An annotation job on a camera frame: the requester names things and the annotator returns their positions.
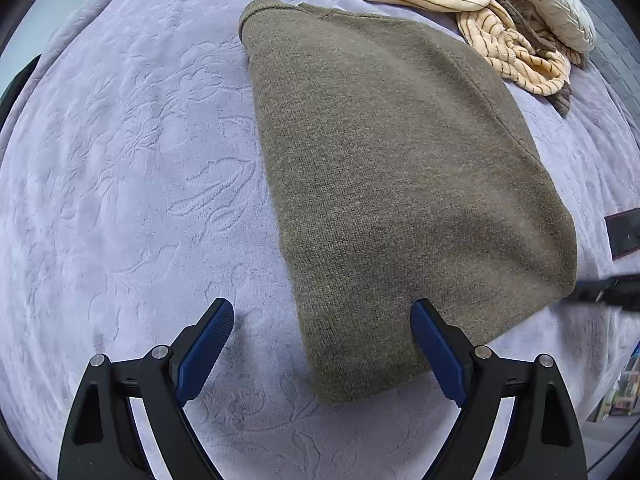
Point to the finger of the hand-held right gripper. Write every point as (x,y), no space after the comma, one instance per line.
(610,290)

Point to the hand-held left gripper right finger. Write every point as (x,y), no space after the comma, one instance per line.
(440,355)

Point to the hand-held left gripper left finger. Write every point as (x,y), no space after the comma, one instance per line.
(205,355)

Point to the olive green knit sweater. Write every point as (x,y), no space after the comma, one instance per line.
(390,185)

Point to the red-cased smartphone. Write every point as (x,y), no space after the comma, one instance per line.
(625,235)

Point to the cluttered shelf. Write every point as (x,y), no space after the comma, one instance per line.
(620,390)

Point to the lavender embossed fleece blanket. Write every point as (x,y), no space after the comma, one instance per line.
(125,160)

